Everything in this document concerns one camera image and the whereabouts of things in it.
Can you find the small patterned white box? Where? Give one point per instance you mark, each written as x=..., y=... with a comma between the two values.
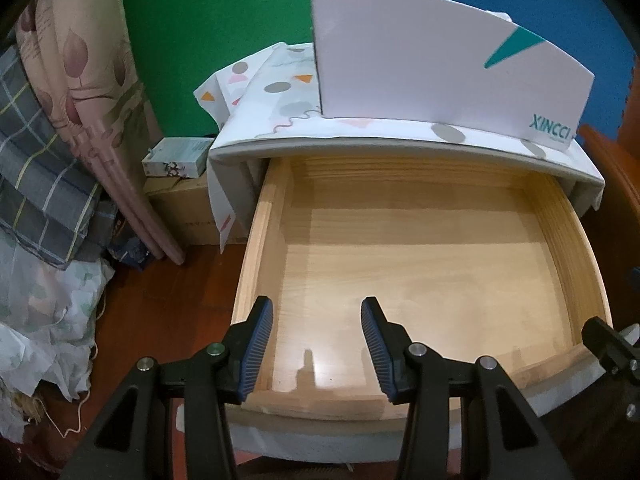
x=177, y=157

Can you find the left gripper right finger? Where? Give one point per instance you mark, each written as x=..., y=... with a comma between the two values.
x=501, y=435

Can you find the white XINCCI cardboard box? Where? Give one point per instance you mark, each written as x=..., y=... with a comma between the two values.
x=444, y=61

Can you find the white leaf print sheet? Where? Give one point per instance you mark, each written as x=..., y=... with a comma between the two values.
x=48, y=320

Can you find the patterned white cloth cover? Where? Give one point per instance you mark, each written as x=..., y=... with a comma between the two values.
x=417, y=78

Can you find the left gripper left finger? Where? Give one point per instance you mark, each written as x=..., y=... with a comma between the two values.
x=131, y=436

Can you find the grey plaid blanket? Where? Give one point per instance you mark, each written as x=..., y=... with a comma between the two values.
x=49, y=201

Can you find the floral beige pillow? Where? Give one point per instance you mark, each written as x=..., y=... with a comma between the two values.
x=78, y=58

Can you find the brown cardboard box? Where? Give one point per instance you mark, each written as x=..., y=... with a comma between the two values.
x=197, y=212

